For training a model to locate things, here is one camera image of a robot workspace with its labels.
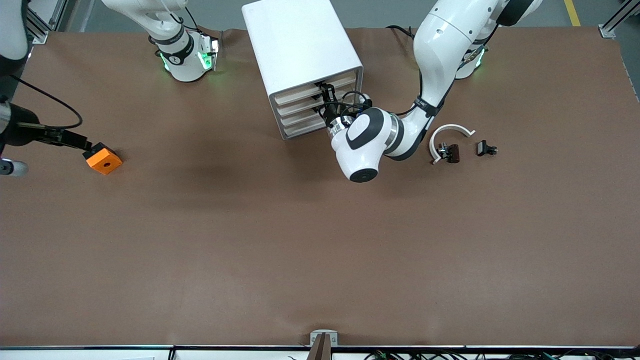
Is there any white drawer cabinet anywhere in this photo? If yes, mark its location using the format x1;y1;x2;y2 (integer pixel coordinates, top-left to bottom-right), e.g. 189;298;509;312
242;0;364;141

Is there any orange box with hole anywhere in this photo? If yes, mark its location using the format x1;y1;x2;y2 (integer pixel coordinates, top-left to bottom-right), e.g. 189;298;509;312
82;142;123;176

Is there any dark brown electrical component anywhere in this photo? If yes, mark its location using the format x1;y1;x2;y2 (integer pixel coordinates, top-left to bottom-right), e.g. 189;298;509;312
437;143;461;164

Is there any brown paper table cover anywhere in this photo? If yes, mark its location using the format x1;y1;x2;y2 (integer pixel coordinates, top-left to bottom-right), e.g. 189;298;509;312
0;26;640;348

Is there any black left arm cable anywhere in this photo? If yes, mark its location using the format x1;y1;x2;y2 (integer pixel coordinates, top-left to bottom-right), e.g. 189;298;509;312
320;90;373;126

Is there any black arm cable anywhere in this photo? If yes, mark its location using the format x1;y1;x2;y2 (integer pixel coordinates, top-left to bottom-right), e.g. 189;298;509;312
320;90;373;126
9;74;84;132

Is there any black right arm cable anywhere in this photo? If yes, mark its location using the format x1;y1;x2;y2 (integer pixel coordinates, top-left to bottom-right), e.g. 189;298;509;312
9;74;84;132

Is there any aluminium frame profile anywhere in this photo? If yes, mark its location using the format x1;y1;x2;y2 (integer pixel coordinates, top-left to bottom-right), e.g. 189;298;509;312
599;0;640;39
25;0;68;45

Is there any black base cable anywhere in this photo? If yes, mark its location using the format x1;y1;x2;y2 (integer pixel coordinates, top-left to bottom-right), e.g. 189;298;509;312
386;25;418;43

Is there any white curved plastic ring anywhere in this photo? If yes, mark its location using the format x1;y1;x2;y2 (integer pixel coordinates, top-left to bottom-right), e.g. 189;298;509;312
429;123;476;166

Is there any white table edge rail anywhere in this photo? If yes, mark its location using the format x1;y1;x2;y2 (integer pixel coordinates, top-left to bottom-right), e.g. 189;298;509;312
0;345;640;360

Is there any grey metal bracket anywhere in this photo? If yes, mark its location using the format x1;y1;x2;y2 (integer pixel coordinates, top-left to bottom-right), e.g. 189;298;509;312
310;330;339;347

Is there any cable bundle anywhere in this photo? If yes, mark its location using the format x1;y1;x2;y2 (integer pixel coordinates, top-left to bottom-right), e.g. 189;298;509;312
364;349;640;360

